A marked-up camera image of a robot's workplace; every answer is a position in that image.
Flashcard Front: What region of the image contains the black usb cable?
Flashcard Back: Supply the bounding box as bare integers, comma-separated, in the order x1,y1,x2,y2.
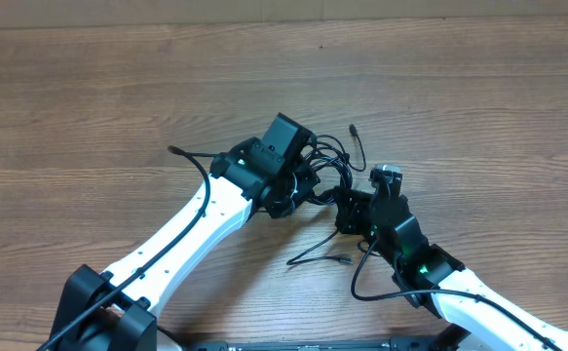
285,123,367,267

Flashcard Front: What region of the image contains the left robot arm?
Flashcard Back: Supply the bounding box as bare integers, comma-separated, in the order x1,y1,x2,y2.
42,114,317,351

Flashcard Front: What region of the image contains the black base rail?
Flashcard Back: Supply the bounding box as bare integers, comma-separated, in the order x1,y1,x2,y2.
184,336,441,351

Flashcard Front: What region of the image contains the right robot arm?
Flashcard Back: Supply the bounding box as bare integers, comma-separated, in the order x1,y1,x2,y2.
333,187,568,350

